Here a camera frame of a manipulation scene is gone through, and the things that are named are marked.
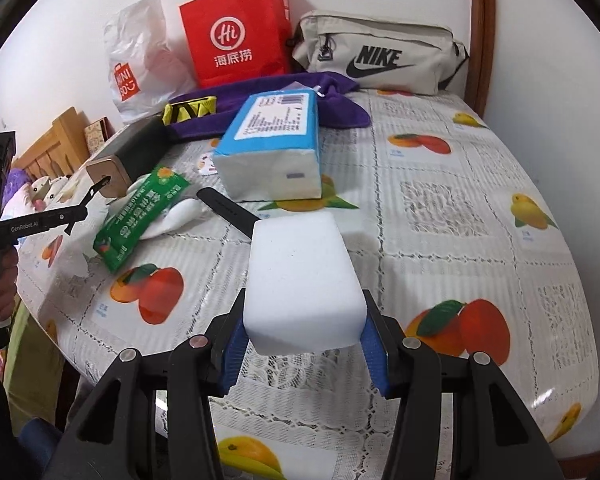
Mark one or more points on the brown wooden door frame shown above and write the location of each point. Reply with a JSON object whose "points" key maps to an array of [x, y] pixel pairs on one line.
{"points": [[482, 35]]}

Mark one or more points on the white plastic shopping bag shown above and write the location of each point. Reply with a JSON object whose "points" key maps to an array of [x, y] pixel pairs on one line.
{"points": [[140, 60]]}

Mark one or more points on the purple plush toy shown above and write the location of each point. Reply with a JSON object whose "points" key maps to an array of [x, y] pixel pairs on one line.
{"points": [[15, 185]]}

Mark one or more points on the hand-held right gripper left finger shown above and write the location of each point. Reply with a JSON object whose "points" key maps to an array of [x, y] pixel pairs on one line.
{"points": [[232, 360]]}

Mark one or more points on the purple towel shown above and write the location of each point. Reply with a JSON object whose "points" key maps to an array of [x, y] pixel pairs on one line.
{"points": [[340, 110]]}

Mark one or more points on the dark green box gold end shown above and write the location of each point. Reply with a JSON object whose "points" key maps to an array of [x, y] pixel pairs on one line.
{"points": [[130, 150]]}

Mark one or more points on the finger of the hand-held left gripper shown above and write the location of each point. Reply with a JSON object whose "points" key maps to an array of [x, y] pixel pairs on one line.
{"points": [[80, 210]]}

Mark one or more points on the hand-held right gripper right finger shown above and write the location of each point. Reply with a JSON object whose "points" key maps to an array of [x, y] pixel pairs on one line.
{"points": [[375, 360]]}

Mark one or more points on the yellow black mesh pouch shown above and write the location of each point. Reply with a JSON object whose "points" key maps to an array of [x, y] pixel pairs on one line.
{"points": [[190, 109]]}

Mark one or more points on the white spotted plush toy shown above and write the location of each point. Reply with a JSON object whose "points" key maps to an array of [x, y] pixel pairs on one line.
{"points": [[45, 192]]}

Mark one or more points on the brown patterned book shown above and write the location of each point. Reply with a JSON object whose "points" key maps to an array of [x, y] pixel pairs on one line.
{"points": [[97, 134]]}

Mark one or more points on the green bed sheet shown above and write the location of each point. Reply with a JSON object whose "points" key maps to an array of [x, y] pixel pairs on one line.
{"points": [[30, 355]]}

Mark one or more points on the small fruit sticker card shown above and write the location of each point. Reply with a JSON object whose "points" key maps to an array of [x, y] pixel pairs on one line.
{"points": [[207, 164]]}

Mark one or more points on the green wet wipe packet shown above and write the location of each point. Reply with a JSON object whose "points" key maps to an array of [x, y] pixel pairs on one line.
{"points": [[135, 215]]}

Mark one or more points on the wooden headboard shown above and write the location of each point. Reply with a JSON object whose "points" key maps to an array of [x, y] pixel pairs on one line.
{"points": [[50, 140]]}

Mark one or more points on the white foam sponge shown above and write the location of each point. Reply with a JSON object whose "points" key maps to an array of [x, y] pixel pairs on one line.
{"points": [[300, 280]]}

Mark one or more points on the person's left hand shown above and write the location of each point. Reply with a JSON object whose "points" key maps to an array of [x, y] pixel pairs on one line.
{"points": [[5, 290]]}

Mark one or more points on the grey waist bag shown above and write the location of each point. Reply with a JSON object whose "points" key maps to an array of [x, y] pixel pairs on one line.
{"points": [[380, 55]]}

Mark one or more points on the red paper bag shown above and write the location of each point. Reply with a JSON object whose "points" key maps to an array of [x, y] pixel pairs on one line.
{"points": [[230, 35]]}

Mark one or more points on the fruit print tablecloth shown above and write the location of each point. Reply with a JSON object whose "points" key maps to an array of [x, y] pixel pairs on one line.
{"points": [[455, 200]]}

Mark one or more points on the blue tissue pack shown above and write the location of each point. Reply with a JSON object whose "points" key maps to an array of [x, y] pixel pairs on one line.
{"points": [[275, 130]]}

